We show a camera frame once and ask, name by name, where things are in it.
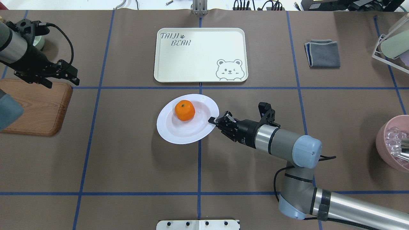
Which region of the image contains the green pastel cup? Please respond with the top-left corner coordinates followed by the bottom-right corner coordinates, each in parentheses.
top-left (380, 30), bottom-right (409, 58)

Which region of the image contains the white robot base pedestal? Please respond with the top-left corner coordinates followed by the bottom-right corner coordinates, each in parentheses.
top-left (156, 219), bottom-right (241, 230)

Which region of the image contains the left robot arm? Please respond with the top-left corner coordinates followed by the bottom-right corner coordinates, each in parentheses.
top-left (0, 19), bottom-right (80, 88)

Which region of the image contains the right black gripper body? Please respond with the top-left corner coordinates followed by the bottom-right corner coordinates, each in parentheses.
top-left (216, 111), bottom-right (261, 148)

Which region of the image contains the orange fruit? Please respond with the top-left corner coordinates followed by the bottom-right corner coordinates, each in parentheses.
top-left (174, 100), bottom-right (196, 122)

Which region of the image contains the metal scoop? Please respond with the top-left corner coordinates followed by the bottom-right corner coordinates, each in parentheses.
top-left (391, 138), bottom-right (409, 161)

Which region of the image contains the aluminium frame post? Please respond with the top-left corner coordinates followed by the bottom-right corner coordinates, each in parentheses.
top-left (191, 0), bottom-right (208, 16)

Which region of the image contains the cream bear serving tray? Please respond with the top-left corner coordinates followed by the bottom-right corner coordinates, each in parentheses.
top-left (153, 28), bottom-right (249, 83)

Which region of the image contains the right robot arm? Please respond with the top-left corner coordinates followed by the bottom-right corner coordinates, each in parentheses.
top-left (208, 110), bottom-right (409, 230)

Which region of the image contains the white round plate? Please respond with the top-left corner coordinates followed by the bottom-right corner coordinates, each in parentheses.
top-left (157, 94), bottom-right (219, 144)

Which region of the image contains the power strip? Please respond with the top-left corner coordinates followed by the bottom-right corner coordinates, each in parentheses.
top-left (231, 0), bottom-right (285, 11)

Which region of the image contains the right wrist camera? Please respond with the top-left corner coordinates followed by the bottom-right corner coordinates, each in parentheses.
top-left (258, 102), bottom-right (281, 128)

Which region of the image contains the white cup rack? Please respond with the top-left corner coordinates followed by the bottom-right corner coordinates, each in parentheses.
top-left (372, 13), bottom-right (409, 68)

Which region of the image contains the purple cup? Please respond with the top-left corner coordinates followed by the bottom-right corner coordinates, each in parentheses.
top-left (399, 50), bottom-right (409, 67)

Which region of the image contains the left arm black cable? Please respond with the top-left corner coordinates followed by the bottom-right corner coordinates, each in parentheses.
top-left (46, 22), bottom-right (74, 64)

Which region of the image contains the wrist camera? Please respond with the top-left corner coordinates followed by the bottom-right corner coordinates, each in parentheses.
top-left (258, 102), bottom-right (281, 128)
top-left (5, 19), bottom-right (50, 38)

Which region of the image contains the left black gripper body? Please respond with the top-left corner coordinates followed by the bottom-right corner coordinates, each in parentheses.
top-left (13, 48), bottom-right (60, 89)

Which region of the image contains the green bowl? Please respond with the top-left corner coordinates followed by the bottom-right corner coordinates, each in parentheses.
top-left (33, 35), bottom-right (45, 51)

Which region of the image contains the folded grey cloth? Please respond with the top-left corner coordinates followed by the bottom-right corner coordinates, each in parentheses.
top-left (304, 39), bottom-right (341, 68)

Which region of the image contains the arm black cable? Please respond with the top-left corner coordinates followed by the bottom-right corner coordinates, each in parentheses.
top-left (273, 155), bottom-right (381, 230)
top-left (46, 22), bottom-right (74, 64)

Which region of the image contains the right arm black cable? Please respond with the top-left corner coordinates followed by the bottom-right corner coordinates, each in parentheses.
top-left (273, 155), bottom-right (381, 230)

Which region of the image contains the wooden tray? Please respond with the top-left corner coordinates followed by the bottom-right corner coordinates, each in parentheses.
top-left (1, 79), bottom-right (73, 136)

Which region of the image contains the pink bowl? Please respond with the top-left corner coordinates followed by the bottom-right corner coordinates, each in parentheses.
top-left (375, 115), bottom-right (409, 173)

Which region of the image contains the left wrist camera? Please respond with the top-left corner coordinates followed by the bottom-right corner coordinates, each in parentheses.
top-left (5, 19), bottom-right (50, 38)

